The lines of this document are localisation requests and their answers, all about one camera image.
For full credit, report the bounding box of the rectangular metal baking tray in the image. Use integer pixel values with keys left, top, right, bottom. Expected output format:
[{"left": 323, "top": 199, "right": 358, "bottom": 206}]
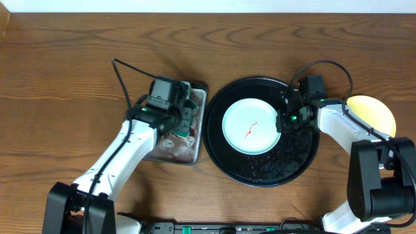
[{"left": 144, "top": 83, "right": 208, "bottom": 165}]

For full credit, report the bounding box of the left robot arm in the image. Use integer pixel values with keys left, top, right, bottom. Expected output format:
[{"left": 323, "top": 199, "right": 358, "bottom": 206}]
[{"left": 42, "top": 97, "right": 197, "bottom": 233}]

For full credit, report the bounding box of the round black tray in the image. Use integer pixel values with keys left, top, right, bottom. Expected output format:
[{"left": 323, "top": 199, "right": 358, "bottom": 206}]
[{"left": 202, "top": 76, "right": 320, "bottom": 187}]

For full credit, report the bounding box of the light blue plate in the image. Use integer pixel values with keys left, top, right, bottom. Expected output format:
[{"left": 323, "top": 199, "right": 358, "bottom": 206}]
[{"left": 222, "top": 98, "right": 281, "bottom": 155}]

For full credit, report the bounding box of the green yellow sponge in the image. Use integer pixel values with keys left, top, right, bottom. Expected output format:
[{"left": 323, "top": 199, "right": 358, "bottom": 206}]
[{"left": 172, "top": 99, "right": 198, "bottom": 138}]

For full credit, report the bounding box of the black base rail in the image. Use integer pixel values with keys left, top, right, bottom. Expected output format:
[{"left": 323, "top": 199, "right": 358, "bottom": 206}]
[{"left": 113, "top": 216, "right": 391, "bottom": 234}]

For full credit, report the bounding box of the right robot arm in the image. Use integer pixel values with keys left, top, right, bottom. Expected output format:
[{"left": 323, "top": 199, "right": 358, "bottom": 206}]
[{"left": 276, "top": 90, "right": 415, "bottom": 233}]

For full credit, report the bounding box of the yellow plate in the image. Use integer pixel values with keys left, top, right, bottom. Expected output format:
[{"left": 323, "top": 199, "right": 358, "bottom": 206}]
[{"left": 347, "top": 96, "right": 397, "bottom": 137}]

